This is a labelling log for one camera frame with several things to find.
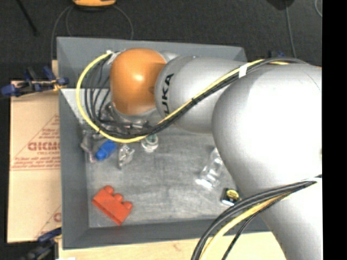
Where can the red toy building brick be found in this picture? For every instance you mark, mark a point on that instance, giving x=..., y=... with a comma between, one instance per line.
x=112, y=204

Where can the clear plastic bottle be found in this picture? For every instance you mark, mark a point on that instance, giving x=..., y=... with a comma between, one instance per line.
x=212, y=169

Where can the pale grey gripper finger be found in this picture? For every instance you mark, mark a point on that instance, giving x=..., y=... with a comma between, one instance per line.
x=88, y=148
x=125, y=156

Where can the black and yellow tape measure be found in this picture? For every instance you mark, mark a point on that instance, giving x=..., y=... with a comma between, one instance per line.
x=230, y=196

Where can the small blue block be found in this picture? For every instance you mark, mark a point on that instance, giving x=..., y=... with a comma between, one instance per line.
x=105, y=150

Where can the grey metal bin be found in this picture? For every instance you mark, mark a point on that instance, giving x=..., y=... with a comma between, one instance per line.
x=168, y=172

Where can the brown cardboard board red print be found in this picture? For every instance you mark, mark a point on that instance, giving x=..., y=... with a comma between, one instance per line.
x=32, y=145

